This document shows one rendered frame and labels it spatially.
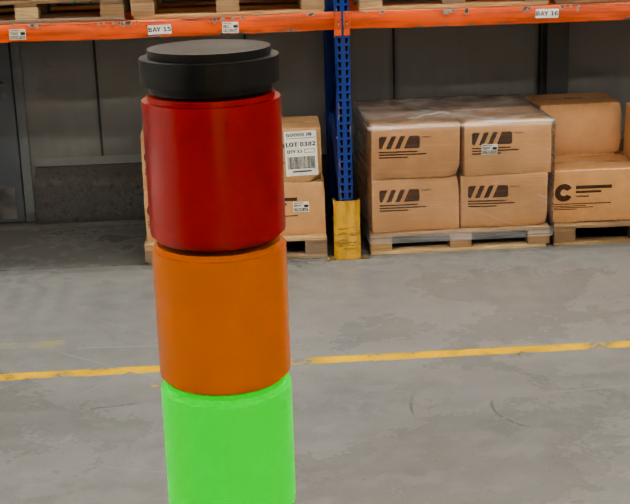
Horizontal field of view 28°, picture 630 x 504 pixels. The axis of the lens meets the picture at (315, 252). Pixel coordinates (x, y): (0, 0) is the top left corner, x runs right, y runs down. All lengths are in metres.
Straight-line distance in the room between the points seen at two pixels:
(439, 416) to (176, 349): 5.44
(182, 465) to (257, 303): 0.07
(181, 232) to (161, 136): 0.03
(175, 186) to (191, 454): 0.10
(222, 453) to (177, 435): 0.02
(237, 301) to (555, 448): 5.18
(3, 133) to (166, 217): 9.10
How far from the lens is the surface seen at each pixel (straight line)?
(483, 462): 5.46
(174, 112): 0.43
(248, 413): 0.46
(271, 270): 0.45
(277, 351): 0.46
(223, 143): 0.43
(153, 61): 0.44
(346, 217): 8.16
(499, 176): 8.33
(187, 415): 0.47
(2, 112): 9.51
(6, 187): 9.63
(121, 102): 9.45
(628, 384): 6.32
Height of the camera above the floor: 2.40
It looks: 16 degrees down
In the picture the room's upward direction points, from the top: 2 degrees counter-clockwise
